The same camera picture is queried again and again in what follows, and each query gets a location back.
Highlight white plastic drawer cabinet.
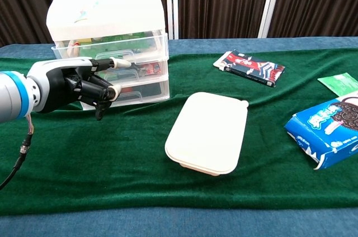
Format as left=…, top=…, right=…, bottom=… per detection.
left=46, top=0, right=171, bottom=111

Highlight clear drawer with dark contents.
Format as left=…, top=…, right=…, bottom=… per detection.
left=81, top=79, right=171, bottom=110

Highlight white lidded lunch box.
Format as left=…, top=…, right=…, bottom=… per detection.
left=164, top=91, right=249, bottom=177

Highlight beige wooden stick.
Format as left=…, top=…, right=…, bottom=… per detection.
left=67, top=40, right=81, bottom=57

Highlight clear drawer with red snacks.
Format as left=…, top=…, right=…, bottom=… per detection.
left=97, top=59, right=169, bottom=84

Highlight blue tablecloth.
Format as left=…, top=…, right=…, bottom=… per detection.
left=0, top=35, right=358, bottom=237

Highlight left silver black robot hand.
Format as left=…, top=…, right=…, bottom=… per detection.
left=26, top=56, right=132, bottom=121

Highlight dark blue red snack packet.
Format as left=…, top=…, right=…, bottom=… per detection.
left=213, top=49, right=286, bottom=88

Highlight dark curtain folding screen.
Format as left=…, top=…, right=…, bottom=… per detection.
left=0, top=0, right=358, bottom=48

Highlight clear drawer with green packets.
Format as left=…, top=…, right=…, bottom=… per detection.
left=51, top=32, right=169, bottom=67

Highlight green packets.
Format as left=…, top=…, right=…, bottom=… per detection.
left=79, top=33, right=154, bottom=54

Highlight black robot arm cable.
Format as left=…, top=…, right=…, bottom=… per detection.
left=0, top=113, right=35, bottom=190

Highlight green velvet cloth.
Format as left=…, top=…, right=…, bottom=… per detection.
left=0, top=48, right=358, bottom=217

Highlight green sachet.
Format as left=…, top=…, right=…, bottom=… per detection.
left=317, top=72, right=358, bottom=98

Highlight blue Oreo cookie box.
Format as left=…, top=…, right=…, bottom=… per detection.
left=284, top=91, right=358, bottom=170

